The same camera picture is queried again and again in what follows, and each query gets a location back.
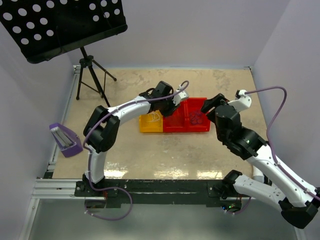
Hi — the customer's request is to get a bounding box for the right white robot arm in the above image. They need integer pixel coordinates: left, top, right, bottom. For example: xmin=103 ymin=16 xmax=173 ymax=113
xmin=201 ymin=90 xmax=320 ymax=229

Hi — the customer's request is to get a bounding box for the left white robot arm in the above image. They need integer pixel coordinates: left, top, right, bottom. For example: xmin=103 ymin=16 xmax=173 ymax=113
xmin=83 ymin=80 xmax=189 ymax=196

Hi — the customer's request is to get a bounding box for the red middle plastic bin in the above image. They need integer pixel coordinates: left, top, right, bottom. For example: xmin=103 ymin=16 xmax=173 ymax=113
xmin=163 ymin=100 xmax=187 ymax=133

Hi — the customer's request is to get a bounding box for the red plastic bin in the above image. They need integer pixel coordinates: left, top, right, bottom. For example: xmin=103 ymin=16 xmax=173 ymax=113
xmin=163 ymin=100 xmax=187 ymax=133
xmin=185 ymin=97 xmax=211 ymax=133

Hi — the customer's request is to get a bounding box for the yellow plastic bin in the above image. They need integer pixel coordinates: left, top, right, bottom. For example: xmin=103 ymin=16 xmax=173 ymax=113
xmin=139 ymin=110 xmax=163 ymax=133

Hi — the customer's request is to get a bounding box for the red right plastic bin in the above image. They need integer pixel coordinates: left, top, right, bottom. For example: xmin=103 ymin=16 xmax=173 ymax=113
xmin=185 ymin=97 xmax=211 ymax=133

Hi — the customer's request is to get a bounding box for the white plastic cylinder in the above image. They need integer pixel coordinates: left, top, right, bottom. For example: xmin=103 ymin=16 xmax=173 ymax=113
xmin=252 ymin=166 xmax=265 ymax=184

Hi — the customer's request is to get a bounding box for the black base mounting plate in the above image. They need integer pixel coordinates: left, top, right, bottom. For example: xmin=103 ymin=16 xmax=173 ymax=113
xmin=74 ymin=179 xmax=239 ymax=208

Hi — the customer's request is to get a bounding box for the purple tool holder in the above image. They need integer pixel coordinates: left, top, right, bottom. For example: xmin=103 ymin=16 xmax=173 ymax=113
xmin=49 ymin=123 xmax=83 ymax=158

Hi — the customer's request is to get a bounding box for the black perforated music stand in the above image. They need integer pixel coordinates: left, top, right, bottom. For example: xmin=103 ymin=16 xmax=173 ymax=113
xmin=0 ymin=0 xmax=128 ymax=99

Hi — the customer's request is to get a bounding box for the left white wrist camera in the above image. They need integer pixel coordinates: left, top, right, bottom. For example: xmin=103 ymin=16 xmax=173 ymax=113
xmin=172 ymin=85 xmax=189 ymax=106

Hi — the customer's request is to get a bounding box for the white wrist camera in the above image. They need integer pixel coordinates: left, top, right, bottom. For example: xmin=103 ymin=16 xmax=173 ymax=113
xmin=227 ymin=89 xmax=252 ymax=112
xmin=172 ymin=85 xmax=189 ymax=106

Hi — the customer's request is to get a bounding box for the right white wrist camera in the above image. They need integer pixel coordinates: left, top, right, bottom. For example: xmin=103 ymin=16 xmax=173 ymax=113
xmin=227 ymin=89 xmax=252 ymax=112

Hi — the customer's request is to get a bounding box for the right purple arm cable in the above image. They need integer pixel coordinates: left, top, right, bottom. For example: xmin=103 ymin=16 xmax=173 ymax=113
xmin=224 ymin=86 xmax=320 ymax=215

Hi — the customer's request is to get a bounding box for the aluminium frame rail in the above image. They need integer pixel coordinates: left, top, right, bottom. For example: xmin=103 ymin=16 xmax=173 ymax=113
xmin=32 ymin=177 xmax=297 ymax=200

